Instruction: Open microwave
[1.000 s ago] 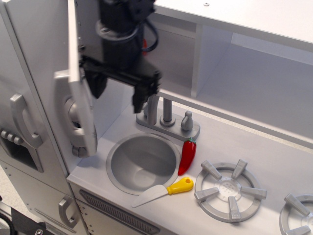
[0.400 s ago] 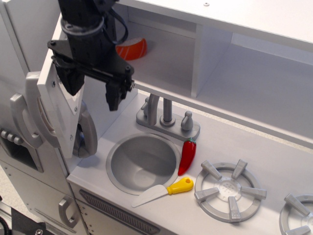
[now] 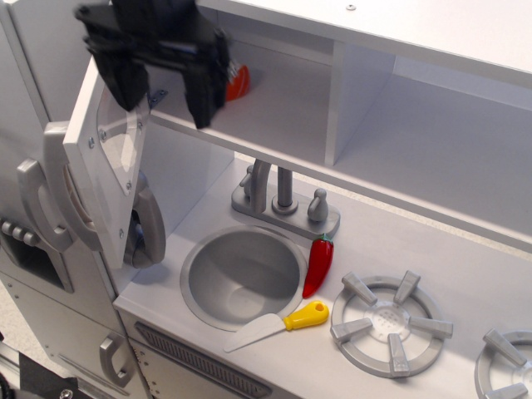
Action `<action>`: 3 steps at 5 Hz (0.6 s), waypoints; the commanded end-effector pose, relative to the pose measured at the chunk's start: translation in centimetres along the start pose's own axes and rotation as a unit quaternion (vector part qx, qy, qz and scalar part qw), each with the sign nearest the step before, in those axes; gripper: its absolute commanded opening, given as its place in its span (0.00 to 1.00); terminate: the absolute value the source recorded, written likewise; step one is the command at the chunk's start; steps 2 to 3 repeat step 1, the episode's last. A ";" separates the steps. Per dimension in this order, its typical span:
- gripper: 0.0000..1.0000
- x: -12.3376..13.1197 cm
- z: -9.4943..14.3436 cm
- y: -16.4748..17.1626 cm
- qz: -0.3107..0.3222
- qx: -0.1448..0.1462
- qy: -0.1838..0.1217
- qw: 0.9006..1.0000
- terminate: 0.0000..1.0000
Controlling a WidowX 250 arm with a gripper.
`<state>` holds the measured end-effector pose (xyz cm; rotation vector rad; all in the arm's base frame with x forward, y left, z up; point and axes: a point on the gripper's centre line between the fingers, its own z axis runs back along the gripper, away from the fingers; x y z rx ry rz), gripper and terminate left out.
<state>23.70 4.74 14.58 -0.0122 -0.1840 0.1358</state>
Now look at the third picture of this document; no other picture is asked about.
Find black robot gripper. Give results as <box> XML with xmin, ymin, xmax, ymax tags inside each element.
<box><xmin>74</xmin><ymin>1</ymin><xmax>229</xmax><ymax>129</ymax></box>

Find white toy microwave door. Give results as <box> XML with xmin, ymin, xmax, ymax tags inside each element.
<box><xmin>44</xmin><ymin>61</ymin><xmax>149</xmax><ymax>269</ymax></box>

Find orange toy food in microwave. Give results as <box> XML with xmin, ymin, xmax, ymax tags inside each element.
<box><xmin>225</xmin><ymin>62</ymin><xmax>251</xmax><ymax>101</ymax></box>

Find grey toy faucet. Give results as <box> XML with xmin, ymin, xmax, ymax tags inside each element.
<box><xmin>231</xmin><ymin>159</ymin><xmax>341</xmax><ymax>239</ymax></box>

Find round grey toy sink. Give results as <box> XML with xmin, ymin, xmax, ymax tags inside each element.
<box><xmin>180</xmin><ymin>225</ymin><xmax>308</xmax><ymax>332</ymax></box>

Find grey ice dispenser panel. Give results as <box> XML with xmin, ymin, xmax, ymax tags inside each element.
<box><xmin>1</xmin><ymin>217</ymin><xmax>74</xmax><ymax>293</ymax></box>

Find red toy chili pepper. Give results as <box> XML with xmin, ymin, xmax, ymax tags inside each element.
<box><xmin>303</xmin><ymin>234</ymin><xmax>334</xmax><ymax>298</ymax></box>

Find grey oven vent grille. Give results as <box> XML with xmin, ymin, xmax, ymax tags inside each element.
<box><xmin>135</xmin><ymin>322</ymin><xmax>272</xmax><ymax>398</ymax></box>

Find grey toy stove burner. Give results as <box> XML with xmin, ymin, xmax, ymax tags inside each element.
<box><xmin>330</xmin><ymin>271</ymin><xmax>454</xmax><ymax>379</ymax></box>

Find grey toy wall telephone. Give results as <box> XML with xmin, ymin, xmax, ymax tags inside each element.
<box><xmin>124</xmin><ymin>170</ymin><xmax>166</xmax><ymax>269</ymax></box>

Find grey fridge door handle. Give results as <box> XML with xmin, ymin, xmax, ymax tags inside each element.
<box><xmin>17</xmin><ymin>158</ymin><xmax>72</xmax><ymax>253</ymax></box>

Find yellow handled toy knife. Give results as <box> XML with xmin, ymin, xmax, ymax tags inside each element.
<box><xmin>224</xmin><ymin>300</ymin><xmax>329</xmax><ymax>353</ymax></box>

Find grey lower door handle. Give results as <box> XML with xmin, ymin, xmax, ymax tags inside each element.
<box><xmin>99</xmin><ymin>332</ymin><xmax>133</xmax><ymax>388</ymax></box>

